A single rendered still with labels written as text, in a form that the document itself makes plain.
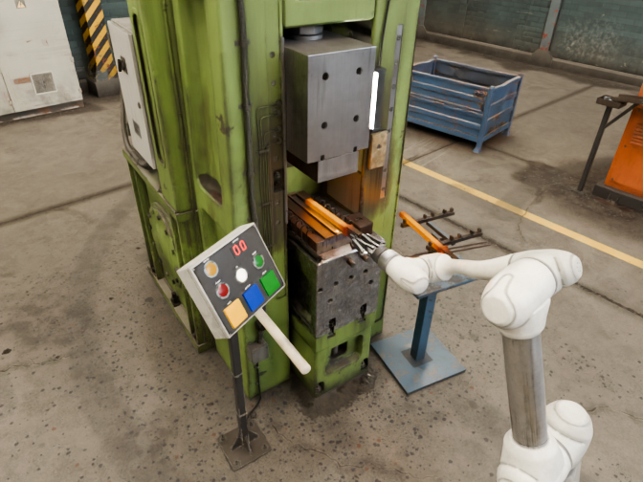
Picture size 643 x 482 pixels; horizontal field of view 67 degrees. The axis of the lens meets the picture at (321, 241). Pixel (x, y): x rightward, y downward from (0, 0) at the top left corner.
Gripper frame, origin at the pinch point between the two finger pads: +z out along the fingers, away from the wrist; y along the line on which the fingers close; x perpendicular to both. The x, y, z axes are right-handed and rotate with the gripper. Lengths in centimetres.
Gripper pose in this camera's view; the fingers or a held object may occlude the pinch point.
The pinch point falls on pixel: (353, 233)
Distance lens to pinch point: 206.4
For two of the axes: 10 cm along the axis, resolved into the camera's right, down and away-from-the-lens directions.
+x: 0.2, -8.2, -5.7
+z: -5.6, -4.8, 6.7
